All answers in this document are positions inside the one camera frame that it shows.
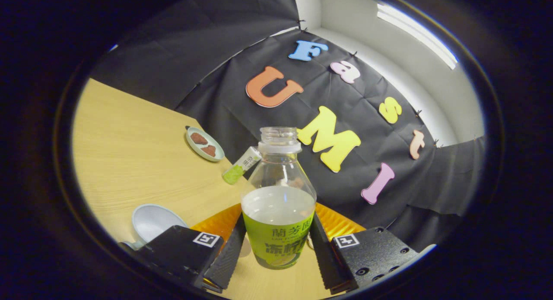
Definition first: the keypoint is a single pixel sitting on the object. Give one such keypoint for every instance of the white cup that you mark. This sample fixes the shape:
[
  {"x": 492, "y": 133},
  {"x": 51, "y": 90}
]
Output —
[{"x": 153, "y": 222}]

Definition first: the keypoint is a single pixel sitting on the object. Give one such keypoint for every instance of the wooden table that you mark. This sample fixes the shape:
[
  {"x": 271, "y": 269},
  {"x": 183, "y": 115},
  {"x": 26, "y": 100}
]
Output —
[{"x": 142, "y": 162}]

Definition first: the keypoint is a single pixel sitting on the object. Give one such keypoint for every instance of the brown food piece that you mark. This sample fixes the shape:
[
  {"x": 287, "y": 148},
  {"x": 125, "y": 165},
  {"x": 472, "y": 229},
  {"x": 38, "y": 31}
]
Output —
[
  {"x": 199, "y": 138},
  {"x": 208, "y": 151}
]

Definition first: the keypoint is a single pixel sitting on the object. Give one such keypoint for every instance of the black backdrop cloth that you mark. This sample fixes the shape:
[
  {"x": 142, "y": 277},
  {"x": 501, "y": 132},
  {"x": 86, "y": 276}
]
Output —
[{"x": 224, "y": 54}]

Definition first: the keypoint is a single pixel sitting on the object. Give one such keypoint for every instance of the green label juice bottle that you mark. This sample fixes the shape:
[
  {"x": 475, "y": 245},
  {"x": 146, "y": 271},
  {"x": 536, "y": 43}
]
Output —
[{"x": 278, "y": 239}]

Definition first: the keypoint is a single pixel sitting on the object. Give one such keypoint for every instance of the ceiling light panel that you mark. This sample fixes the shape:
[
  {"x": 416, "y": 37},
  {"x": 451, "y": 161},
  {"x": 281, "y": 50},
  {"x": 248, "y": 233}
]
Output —
[{"x": 414, "y": 34}]

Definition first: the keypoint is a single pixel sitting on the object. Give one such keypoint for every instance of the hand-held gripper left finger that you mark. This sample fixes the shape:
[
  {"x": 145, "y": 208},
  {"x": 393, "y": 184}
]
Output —
[{"x": 229, "y": 257}]

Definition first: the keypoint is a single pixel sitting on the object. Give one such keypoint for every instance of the slim bottle with green drink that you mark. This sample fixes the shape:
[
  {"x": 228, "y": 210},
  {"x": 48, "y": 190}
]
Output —
[{"x": 242, "y": 166}]

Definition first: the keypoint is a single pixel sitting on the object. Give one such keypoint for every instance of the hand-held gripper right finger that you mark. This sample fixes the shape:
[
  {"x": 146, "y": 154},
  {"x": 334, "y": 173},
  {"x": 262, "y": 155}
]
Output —
[{"x": 322, "y": 257}]

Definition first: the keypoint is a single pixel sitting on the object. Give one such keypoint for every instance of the small pale green plate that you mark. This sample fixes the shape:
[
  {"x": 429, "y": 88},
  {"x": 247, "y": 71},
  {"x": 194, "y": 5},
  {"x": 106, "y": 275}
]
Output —
[{"x": 216, "y": 155}]

